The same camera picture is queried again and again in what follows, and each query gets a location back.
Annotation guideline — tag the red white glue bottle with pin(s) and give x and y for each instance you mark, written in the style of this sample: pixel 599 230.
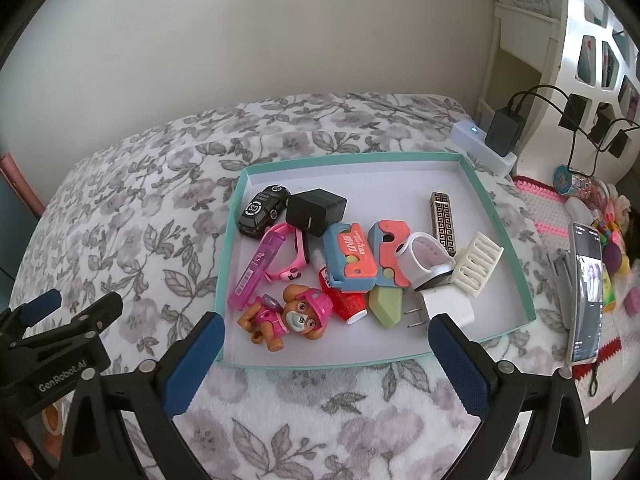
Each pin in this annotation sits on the red white glue bottle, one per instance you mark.
pixel 347 305

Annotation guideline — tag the white oval case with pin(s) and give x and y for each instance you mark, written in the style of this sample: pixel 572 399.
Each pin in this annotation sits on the white oval case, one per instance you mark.
pixel 577 209

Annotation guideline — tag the black power adapter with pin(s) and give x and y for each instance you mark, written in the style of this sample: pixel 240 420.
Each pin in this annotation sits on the black power adapter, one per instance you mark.
pixel 600 128
pixel 572 110
pixel 620 143

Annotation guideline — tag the colourful cylinder toy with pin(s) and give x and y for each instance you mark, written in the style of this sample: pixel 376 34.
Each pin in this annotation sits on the colourful cylinder toy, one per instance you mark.
pixel 565 180

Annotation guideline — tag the gold patterned lighter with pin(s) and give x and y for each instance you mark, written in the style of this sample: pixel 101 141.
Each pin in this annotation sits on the gold patterned lighter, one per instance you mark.
pixel 443 225

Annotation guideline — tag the white pink crocheted mat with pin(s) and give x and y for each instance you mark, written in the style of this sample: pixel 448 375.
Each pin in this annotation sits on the white pink crocheted mat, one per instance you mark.
pixel 545 220

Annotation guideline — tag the white shelf unit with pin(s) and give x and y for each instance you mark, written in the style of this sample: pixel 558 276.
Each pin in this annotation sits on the white shelf unit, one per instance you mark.
pixel 565 35

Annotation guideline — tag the pink pencil lead case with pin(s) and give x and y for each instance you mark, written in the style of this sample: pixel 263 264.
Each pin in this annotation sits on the pink pencil lead case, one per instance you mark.
pixel 255 270

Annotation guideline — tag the cream comb clip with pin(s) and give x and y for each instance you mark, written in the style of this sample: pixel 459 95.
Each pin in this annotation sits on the cream comb clip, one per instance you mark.
pixel 475 265

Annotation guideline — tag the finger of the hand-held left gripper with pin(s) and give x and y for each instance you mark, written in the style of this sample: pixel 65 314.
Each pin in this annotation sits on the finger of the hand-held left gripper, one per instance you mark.
pixel 42 305
pixel 100 312

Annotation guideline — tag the yellow green toy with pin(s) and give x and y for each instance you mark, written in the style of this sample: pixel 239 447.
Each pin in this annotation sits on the yellow green toy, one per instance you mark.
pixel 610 292

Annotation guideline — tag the smartphone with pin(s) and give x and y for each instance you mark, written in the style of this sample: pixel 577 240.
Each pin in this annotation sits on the smartphone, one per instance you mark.
pixel 585 330

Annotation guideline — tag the white power strip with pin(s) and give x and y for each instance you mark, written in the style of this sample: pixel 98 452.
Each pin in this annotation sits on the white power strip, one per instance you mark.
pixel 470 145

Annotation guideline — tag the pink rail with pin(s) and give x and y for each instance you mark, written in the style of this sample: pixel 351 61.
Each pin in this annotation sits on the pink rail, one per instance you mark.
pixel 20 185

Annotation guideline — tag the purple ball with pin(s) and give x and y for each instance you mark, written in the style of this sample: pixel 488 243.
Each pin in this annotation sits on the purple ball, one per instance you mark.
pixel 618 260

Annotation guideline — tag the black toy car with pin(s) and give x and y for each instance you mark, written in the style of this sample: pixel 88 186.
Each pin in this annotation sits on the black toy car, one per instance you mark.
pixel 262 207

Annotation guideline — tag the pink smart watch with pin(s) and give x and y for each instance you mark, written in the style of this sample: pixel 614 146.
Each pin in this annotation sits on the pink smart watch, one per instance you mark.
pixel 300 252

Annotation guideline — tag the teal-edged white box lid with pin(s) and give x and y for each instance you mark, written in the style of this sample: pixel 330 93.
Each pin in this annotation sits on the teal-edged white box lid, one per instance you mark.
pixel 390 180

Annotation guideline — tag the black plugged-in charger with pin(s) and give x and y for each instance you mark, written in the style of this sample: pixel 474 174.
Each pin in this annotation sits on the black plugged-in charger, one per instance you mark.
pixel 502 132

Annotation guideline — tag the small orange blue toy knife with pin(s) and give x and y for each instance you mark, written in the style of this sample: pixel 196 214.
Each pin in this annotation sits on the small orange blue toy knife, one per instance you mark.
pixel 352 255

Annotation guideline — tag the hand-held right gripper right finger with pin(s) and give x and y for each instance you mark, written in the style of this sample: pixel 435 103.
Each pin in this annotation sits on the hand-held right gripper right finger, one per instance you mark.
pixel 460 365

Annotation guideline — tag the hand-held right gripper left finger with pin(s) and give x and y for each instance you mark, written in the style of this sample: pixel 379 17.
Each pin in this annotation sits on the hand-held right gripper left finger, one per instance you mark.
pixel 195 360

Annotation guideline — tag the pink pup toy figure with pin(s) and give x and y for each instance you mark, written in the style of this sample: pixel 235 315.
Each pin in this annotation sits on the pink pup toy figure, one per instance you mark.
pixel 300 310

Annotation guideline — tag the white smart watch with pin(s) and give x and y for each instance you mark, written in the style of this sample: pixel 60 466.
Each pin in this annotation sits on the white smart watch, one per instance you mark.
pixel 420 260

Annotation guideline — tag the large coral blue toy knife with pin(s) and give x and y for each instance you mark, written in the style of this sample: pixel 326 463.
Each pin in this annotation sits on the large coral blue toy knife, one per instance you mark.
pixel 387 305

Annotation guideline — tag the colourful toy beads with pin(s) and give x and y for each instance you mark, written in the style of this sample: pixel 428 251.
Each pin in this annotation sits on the colourful toy beads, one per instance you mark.
pixel 607 227

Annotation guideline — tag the grey floral blanket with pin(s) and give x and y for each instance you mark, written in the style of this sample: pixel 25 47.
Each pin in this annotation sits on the grey floral blanket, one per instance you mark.
pixel 150 185

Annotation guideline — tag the black plug charger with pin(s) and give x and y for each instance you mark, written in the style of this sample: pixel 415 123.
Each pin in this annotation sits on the black plug charger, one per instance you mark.
pixel 315 207

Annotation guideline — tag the white plug charger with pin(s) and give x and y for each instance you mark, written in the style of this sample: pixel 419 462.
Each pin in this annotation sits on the white plug charger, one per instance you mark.
pixel 447 307

